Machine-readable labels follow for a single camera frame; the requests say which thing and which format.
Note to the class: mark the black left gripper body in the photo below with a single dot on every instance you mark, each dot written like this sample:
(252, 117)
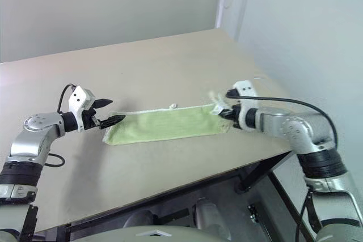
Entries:
(90, 118)

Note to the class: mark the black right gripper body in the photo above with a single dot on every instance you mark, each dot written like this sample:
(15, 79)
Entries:
(236, 114)

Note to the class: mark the light green towel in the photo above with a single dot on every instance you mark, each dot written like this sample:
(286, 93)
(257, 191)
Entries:
(170, 124)

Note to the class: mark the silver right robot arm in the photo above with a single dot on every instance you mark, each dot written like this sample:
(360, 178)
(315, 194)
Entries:
(297, 134)

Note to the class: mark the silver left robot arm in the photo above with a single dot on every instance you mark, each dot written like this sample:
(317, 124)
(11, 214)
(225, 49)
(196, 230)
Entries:
(34, 140)

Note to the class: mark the dark rounded shape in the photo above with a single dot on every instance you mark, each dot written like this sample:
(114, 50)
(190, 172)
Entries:
(139, 219)

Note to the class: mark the grey rounded cylinder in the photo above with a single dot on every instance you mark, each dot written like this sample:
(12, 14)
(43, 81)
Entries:
(211, 219)

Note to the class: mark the grey robot torso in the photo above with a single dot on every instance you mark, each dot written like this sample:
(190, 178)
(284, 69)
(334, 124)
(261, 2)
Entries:
(158, 235)

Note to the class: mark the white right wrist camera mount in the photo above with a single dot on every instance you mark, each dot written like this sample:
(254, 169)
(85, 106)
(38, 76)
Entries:
(246, 89)

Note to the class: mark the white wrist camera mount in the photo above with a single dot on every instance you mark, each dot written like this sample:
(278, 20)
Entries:
(246, 89)
(76, 99)

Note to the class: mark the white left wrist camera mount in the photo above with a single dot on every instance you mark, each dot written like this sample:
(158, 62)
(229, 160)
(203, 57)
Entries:
(76, 99)

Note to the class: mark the black metal table frame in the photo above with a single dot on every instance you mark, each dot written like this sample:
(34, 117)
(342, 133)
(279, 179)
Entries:
(255, 174)

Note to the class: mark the small black bracket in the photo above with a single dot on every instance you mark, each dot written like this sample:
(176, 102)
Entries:
(253, 213)

